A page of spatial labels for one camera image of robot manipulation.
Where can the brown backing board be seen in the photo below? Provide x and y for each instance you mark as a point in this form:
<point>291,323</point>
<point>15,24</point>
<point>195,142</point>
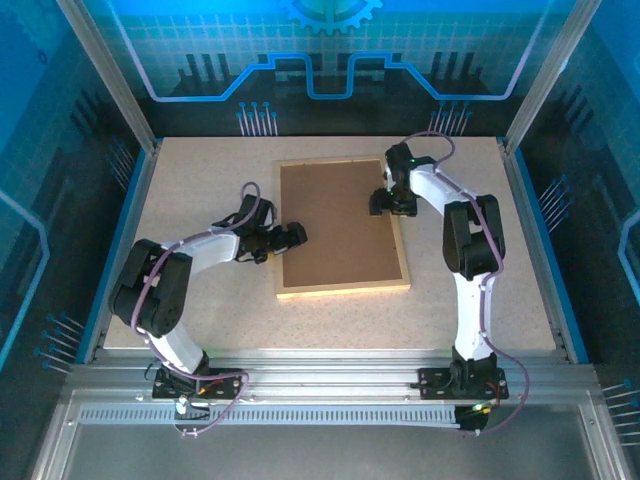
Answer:
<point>330,225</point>

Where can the light wooden picture frame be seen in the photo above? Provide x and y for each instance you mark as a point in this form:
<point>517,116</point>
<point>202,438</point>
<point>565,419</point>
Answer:
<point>340,292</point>

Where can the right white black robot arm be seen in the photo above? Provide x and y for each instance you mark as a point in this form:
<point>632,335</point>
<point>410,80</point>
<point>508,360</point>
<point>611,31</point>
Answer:
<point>435,185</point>

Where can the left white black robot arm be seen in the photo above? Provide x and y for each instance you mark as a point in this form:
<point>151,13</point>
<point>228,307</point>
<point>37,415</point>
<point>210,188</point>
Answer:
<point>210,250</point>

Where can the grey metal shelf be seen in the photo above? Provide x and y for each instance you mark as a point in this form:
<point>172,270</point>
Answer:
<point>320,455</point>

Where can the black control box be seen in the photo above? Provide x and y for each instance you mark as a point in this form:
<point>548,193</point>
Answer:
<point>472,417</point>

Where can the blue edged aluminium side rail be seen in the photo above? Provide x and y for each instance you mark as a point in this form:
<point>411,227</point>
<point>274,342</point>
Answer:
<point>137,200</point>
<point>520,195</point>

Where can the aluminium mounting rail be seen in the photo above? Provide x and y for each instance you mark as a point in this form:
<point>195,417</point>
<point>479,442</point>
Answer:
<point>325,372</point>

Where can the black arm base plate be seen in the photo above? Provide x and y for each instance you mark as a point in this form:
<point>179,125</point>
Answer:
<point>432,382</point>
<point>225,382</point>

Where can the aluminium enclosure post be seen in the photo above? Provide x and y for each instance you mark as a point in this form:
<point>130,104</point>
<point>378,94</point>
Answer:
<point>545,85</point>
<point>110,75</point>

